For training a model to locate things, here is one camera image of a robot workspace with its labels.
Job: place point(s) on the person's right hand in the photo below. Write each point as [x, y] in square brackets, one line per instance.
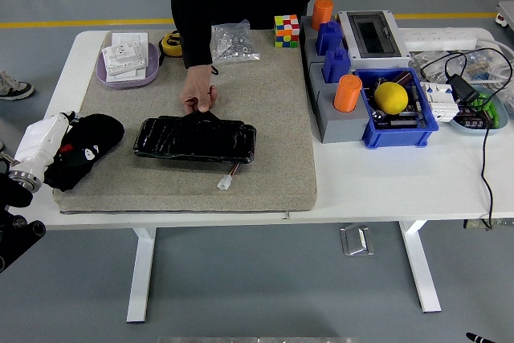
[197, 86]

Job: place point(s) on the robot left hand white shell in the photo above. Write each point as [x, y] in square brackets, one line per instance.
[38, 142]

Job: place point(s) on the robot right hand black fingers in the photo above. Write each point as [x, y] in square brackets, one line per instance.
[476, 338]

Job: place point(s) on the black rag with red patch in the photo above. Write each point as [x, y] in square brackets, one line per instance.
[104, 130]

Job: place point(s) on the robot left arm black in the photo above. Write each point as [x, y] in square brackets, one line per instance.
[20, 238]

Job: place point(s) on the person's right forearm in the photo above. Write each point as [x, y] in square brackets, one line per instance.
[197, 46]

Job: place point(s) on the purple tray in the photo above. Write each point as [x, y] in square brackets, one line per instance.
[152, 74]

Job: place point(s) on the yellow tape measure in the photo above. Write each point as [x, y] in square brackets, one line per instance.
[170, 43]

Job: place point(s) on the clear bag of screws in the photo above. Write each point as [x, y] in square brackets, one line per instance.
[235, 46]

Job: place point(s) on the bystander person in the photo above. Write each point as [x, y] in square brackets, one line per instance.
[14, 88]

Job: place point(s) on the white table leg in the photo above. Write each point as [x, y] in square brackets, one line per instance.
[140, 274]
[421, 270]

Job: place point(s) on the grey-brown mat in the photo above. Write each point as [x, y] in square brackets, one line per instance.
[273, 138]

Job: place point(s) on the multicolour puzzle cube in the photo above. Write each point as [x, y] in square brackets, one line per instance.
[287, 31]

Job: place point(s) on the blue block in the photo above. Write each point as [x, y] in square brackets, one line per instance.
[336, 66]
[327, 39]

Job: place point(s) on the orange cylinder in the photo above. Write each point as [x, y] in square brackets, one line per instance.
[322, 13]
[346, 94]

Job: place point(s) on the grey peg holder block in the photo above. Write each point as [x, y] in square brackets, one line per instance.
[341, 126]

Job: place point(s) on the metal floor plate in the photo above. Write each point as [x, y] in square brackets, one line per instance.
[356, 240]

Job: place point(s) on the shiny metal ball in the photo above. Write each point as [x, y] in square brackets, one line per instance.
[377, 117]

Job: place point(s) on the white electrical box dark window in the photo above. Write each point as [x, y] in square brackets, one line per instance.
[373, 33]

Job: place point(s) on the yellow ball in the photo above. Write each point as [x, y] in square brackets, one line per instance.
[391, 98]

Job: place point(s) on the brown capacitor cylinder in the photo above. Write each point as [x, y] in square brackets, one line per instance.
[402, 77]

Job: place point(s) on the blue plastic bin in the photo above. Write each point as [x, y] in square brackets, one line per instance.
[397, 136]

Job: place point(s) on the dark circuit board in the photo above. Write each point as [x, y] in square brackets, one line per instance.
[405, 121]

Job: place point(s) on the dark circuit module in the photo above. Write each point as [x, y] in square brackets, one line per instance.
[474, 121]

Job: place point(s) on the light blue dish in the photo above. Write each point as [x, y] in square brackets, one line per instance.
[500, 118]

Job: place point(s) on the white circuit breaker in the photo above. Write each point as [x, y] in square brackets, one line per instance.
[439, 107]

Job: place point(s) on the green plastic parts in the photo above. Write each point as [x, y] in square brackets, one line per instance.
[484, 101]

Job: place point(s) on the clear bag of white parts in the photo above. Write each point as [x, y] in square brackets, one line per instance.
[435, 62]

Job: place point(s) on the black power adapter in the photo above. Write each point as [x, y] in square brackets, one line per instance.
[462, 89]

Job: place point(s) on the white power strip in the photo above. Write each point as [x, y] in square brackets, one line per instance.
[441, 37]

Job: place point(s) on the clear bag of blue parts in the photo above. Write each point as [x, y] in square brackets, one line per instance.
[480, 66]

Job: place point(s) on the grey metal cart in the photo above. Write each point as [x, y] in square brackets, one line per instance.
[507, 11]

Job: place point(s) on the white wall switch panel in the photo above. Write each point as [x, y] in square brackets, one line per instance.
[128, 76]
[122, 58]
[128, 37]

